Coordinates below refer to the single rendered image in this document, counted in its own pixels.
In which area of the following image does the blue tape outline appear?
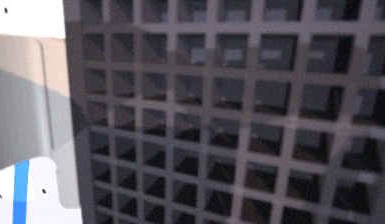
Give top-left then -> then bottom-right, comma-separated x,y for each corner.
13,161 -> 29,224

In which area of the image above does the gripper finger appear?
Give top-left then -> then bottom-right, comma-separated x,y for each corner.
0,33 -> 80,209

